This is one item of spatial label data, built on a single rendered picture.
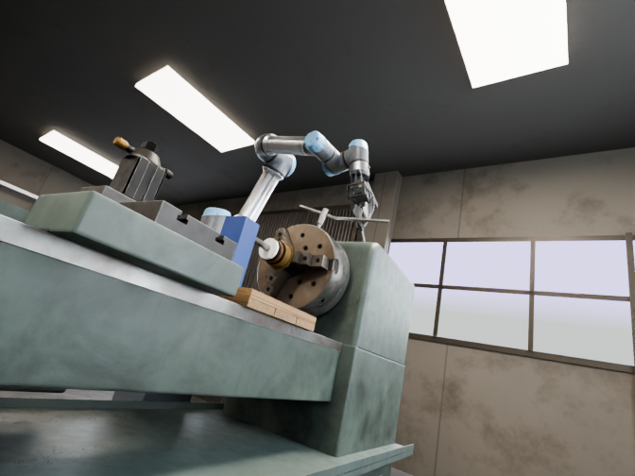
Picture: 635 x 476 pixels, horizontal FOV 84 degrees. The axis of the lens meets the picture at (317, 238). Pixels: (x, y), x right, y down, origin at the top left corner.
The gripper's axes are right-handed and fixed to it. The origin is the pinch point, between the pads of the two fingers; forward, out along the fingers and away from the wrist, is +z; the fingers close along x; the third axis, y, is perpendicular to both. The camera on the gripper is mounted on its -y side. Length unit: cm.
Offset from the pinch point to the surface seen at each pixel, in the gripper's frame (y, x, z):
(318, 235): 11.5, -12.5, 6.7
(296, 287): 11.8, -20.6, 24.3
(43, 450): 67, -38, 67
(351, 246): -4.3, -7.0, 5.9
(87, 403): 46, -63, 60
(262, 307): 45, -10, 39
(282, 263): 22.3, -19.9, 19.2
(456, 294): -242, 6, -33
